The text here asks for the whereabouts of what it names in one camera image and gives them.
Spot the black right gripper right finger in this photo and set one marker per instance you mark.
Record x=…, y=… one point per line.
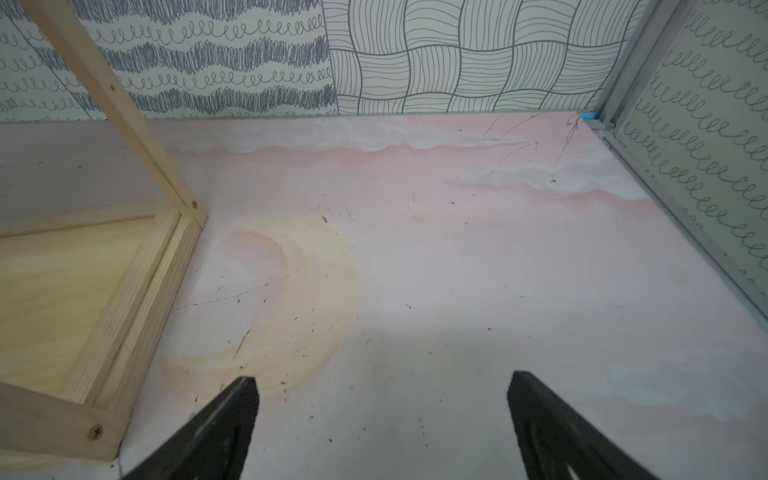
x=556, y=442

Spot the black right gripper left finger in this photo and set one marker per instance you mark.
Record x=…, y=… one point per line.
x=212, y=445

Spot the light wooden shelf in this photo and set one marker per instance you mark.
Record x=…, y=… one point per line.
x=98, y=226

